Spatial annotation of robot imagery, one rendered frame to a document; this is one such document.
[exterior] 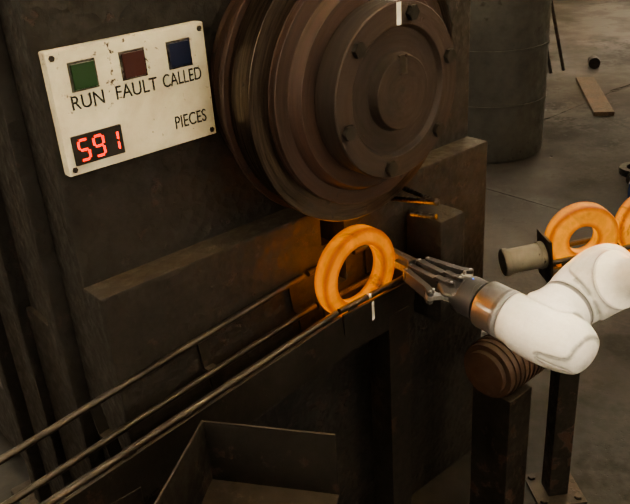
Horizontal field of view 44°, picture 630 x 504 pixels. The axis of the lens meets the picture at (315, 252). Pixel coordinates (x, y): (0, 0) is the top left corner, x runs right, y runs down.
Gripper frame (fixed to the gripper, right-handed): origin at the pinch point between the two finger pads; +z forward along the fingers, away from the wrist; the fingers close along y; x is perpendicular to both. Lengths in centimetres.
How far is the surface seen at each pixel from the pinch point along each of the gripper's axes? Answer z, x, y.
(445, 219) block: -1.6, 5.6, 11.2
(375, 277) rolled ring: 1.4, -2.5, -5.2
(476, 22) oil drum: 146, -15, 213
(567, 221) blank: -15.4, 2.4, 34.1
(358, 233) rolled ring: 1.0, 9.4, -10.6
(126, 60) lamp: 15, 45, -45
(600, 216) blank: -19.4, 3.0, 39.8
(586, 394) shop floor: -7, -74, 78
